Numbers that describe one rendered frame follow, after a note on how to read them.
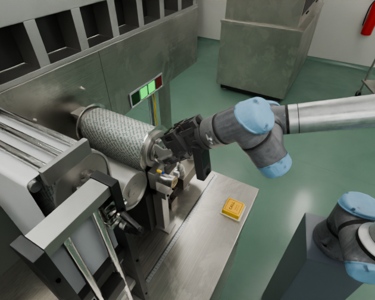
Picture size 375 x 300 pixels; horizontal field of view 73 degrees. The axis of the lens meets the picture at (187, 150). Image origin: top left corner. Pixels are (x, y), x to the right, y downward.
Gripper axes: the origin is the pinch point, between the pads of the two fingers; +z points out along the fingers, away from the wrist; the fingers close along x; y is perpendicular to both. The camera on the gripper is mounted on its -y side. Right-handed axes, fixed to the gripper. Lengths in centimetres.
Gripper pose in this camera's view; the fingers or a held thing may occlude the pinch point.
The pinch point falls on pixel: (163, 158)
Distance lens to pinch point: 75.4
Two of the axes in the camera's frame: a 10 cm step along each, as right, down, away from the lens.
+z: -6.7, 2.3, 7.0
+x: -4.9, 5.7, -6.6
